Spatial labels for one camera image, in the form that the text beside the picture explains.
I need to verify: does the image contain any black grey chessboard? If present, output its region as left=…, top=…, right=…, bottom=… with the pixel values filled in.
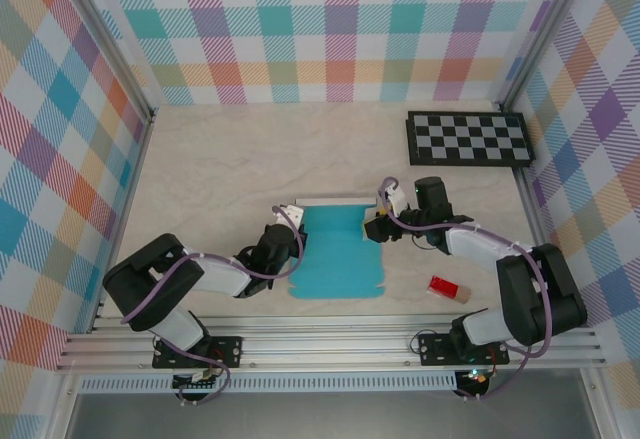
left=405, top=110, right=535, bottom=169

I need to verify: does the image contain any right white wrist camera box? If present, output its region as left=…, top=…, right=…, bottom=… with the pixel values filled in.
left=383, top=185, right=410, bottom=216

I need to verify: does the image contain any teal and white paper box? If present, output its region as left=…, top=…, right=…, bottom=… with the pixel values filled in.
left=288, top=197, right=389, bottom=303

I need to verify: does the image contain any slotted white cable duct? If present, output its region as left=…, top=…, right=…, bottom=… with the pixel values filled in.
left=78, top=371, right=460, bottom=395

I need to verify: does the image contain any red block with wooden end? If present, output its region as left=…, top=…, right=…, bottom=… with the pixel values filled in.
left=426, top=274, right=473, bottom=305

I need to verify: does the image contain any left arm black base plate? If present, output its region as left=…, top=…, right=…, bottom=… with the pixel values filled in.
left=152, top=334, right=244, bottom=370

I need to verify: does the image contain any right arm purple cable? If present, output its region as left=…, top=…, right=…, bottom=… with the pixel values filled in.
left=377, top=176, right=556, bottom=403

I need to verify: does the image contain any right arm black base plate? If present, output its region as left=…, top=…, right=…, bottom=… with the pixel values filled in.
left=417, top=332, right=511, bottom=368

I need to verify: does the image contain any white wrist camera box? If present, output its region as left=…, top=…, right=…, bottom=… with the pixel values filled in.
left=272, top=203, right=306, bottom=231
left=383, top=185, right=410, bottom=216

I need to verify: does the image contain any aluminium corner post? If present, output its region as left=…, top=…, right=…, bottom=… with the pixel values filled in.
left=492, top=0, right=601, bottom=113
left=49, top=0, right=159, bottom=125

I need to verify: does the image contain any long aluminium rail frame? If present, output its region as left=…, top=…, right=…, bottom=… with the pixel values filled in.
left=53, top=312, right=610, bottom=374

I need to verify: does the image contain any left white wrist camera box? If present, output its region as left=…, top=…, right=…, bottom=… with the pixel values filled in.
left=272, top=203, right=306, bottom=231

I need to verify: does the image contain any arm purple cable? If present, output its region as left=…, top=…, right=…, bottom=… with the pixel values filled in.
left=119, top=206, right=307, bottom=407
left=377, top=176, right=556, bottom=403

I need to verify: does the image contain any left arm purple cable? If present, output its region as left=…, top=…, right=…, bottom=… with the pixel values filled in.
left=119, top=206, right=307, bottom=407

